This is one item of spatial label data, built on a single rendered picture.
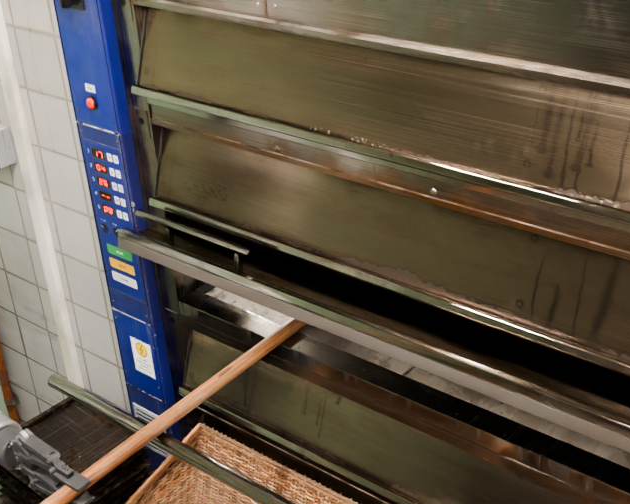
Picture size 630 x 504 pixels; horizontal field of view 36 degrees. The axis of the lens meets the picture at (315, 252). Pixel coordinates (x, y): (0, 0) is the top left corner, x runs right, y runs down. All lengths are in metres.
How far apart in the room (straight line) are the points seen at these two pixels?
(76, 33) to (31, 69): 0.27
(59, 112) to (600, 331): 1.38
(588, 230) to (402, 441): 0.72
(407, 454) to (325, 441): 0.21
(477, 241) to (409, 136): 0.22
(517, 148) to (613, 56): 0.21
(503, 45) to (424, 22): 0.14
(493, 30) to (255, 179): 0.66
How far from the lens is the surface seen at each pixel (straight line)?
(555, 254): 1.66
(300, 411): 2.24
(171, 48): 2.04
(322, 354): 2.12
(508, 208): 1.64
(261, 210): 2.00
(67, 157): 2.47
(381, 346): 1.74
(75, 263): 2.64
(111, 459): 1.90
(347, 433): 2.17
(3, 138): 2.62
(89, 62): 2.21
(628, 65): 1.48
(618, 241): 1.58
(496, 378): 1.63
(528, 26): 1.53
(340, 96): 1.76
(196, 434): 2.50
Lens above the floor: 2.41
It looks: 29 degrees down
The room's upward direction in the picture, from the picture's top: 4 degrees counter-clockwise
